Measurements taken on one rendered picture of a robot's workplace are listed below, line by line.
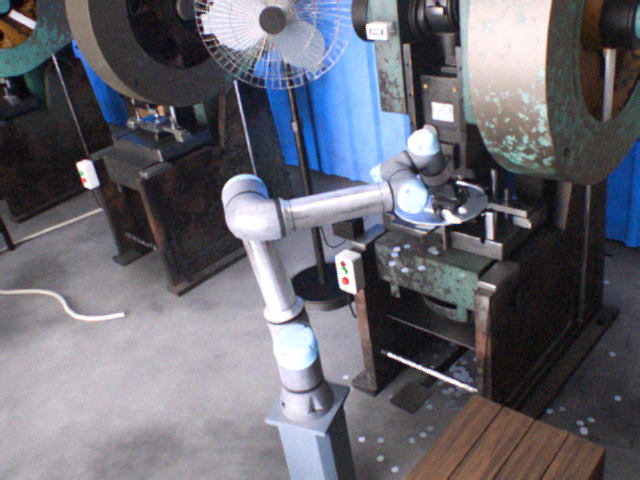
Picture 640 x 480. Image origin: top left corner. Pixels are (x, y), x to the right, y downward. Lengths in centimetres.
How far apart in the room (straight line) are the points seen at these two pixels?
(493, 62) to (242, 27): 124
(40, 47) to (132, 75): 180
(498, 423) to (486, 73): 96
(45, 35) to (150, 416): 267
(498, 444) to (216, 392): 124
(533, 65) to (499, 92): 10
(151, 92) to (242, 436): 142
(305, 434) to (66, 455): 114
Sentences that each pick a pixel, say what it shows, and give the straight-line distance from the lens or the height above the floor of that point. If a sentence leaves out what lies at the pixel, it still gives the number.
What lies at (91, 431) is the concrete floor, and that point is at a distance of 278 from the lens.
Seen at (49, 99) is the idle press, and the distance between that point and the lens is 483.
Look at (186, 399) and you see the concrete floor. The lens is 274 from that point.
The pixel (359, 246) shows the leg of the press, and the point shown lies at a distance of 220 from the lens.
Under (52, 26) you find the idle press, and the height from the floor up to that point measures 113.
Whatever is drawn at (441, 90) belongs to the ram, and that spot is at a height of 113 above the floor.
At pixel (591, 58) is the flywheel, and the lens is 186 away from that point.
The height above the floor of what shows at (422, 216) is 78.
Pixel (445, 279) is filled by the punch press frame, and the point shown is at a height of 59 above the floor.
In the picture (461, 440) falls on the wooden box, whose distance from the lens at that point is 190.
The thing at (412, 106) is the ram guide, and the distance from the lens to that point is 203.
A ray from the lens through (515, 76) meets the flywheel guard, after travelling 148.
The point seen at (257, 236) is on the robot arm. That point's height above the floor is 101.
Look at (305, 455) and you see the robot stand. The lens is 194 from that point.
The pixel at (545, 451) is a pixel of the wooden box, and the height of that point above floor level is 35.
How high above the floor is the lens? 175
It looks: 29 degrees down
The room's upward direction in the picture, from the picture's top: 10 degrees counter-clockwise
